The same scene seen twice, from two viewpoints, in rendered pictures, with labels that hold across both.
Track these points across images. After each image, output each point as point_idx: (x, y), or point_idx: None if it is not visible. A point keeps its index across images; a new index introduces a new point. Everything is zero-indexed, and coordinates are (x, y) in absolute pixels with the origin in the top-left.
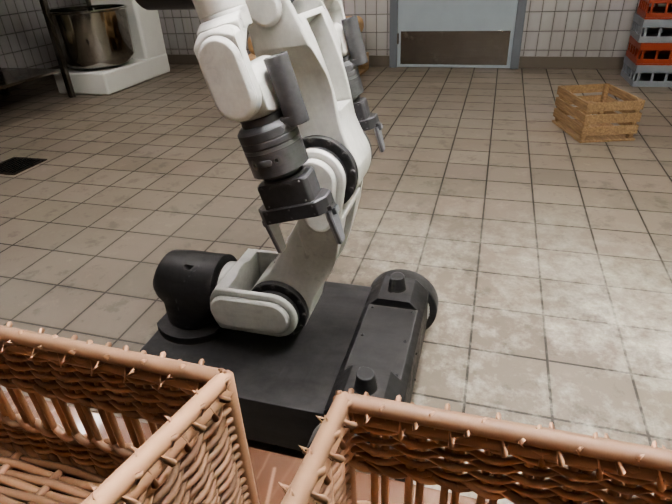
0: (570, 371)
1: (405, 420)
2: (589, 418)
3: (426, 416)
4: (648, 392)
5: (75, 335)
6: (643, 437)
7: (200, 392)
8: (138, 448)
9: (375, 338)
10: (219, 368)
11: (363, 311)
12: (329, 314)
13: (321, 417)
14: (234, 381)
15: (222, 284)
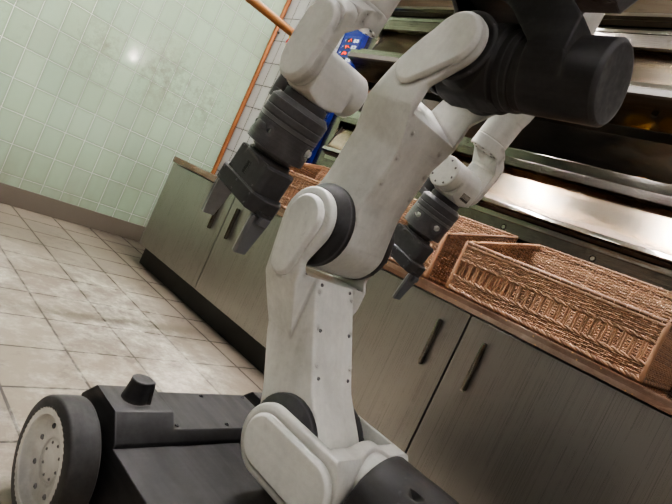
0: (8, 374)
1: None
2: (72, 372)
3: None
4: (6, 340)
5: (504, 256)
6: (70, 353)
7: (473, 241)
8: (483, 242)
9: (220, 414)
10: (469, 241)
11: (184, 437)
12: (214, 474)
13: (451, 235)
14: (465, 243)
15: (396, 450)
